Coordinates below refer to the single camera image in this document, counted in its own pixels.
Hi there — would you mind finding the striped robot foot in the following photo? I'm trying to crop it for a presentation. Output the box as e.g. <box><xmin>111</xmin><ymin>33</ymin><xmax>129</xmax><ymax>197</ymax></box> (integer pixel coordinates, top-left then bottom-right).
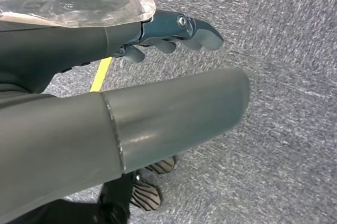
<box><xmin>144</xmin><ymin>156</ymin><xmax>178</xmax><ymax>176</ymax></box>
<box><xmin>130</xmin><ymin>177</ymin><xmax>163</xmax><ymax>212</ymax></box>

